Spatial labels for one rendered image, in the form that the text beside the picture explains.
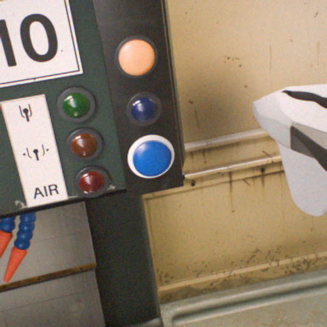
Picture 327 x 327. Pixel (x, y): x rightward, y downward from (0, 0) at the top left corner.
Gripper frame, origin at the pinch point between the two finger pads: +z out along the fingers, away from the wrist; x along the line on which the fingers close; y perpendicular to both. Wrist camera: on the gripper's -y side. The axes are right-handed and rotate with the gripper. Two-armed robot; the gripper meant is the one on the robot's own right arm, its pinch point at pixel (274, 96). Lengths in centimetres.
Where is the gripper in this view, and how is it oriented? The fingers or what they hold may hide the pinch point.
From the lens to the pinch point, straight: 38.0
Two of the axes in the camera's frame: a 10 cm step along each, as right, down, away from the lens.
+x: 7.5, -3.9, 5.4
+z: -6.5, -2.7, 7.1
